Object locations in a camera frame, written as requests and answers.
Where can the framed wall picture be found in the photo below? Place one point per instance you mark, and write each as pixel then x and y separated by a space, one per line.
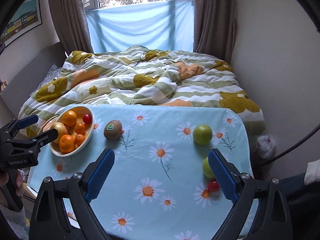
pixel 27 17

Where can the left brown curtain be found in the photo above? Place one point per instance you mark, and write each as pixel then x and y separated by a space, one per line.
pixel 70 22

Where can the cream duck print bowl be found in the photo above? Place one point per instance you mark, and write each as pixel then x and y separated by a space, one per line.
pixel 53 148

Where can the brown curtain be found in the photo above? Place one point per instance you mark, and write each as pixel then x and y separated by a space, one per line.
pixel 70 22
pixel 214 27

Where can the large orange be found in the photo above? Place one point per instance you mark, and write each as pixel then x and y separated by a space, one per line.
pixel 66 144

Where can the green apple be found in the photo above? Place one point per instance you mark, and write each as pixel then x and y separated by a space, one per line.
pixel 202 134
pixel 207 171

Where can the person's left hand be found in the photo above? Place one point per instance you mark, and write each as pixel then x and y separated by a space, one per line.
pixel 12 190

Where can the light blue window cloth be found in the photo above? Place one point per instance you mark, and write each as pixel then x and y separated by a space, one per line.
pixel 165 25

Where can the red cherry tomato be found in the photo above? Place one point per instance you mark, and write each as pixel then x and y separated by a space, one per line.
pixel 213 186
pixel 87 119

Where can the small mandarin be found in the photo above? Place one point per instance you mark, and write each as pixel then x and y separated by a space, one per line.
pixel 80 128
pixel 79 139

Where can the brown kiwi with sticker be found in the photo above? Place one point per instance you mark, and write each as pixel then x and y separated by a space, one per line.
pixel 113 130

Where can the light blue daisy tablecloth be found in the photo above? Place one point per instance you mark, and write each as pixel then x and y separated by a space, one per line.
pixel 156 188

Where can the right brown curtain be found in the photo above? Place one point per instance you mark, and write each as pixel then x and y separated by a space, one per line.
pixel 214 27

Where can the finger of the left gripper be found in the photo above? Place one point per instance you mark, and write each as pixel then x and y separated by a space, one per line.
pixel 31 146
pixel 10 130

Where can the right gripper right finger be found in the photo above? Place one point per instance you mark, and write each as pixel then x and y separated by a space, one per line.
pixel 272 219

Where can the green striped floral quilt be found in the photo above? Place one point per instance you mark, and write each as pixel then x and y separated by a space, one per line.
pixel 141 76

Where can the grey bed headboard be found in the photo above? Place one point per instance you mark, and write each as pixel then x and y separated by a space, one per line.
pixel 27 80

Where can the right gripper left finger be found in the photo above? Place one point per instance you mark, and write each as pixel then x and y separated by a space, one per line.
pixel 49 218

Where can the white plastic bag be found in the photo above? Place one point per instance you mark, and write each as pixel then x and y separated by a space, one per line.
pixel 266 146

